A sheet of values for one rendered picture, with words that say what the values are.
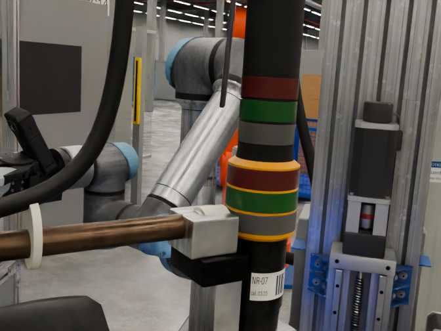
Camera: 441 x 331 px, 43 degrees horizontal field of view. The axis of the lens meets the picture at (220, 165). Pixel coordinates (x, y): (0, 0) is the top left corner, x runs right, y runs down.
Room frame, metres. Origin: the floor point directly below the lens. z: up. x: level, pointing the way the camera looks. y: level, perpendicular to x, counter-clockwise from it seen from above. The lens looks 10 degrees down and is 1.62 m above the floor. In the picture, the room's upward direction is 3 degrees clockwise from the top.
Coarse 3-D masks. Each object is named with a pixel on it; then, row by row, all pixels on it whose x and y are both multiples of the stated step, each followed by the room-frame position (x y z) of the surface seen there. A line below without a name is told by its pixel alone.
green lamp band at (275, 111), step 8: (240, 104) 0.32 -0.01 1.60; (248, 104) 0.32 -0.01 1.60; (256, 104) 0.31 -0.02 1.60; (264, 104) 0.31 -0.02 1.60; (272, 104) 0.31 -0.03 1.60; (280, 104) 0.31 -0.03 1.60; (288, 104) 0.31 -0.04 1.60; (296, 104) 0.32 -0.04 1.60; (240, 112) 0.32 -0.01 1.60; (248, 112) 0.32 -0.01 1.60; (256, 112) 0.31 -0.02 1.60; (264, 112) 0.31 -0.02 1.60; (272, 112) 0.31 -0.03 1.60; (280, 112) 0.31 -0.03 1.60; (288, 112) 0.31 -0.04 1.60; (296, 112) 0.32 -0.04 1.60; (256, 120) 0.31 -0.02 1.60; (264, 120) 0.31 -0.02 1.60; (272, 120) 0.31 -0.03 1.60; (280, 120) 0.31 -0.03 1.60; (288, 120) 0.31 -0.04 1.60
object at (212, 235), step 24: (192, 216) 0.29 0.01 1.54; (216, 216) 0.30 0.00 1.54; (168, 240) 0.31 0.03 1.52; (192, 240) 0.29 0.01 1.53; (216, 240) 0.29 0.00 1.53; (192, 264) 0.29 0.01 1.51; (216, 264) 0.29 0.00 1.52; (240, 264) 0.30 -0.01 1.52; (192, 288) 0.32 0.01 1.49; (216, 288) 0.29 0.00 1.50; (240, 288) 0.30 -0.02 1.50; (192, 312) 0.31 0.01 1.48; (216, 312) 0.29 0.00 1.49
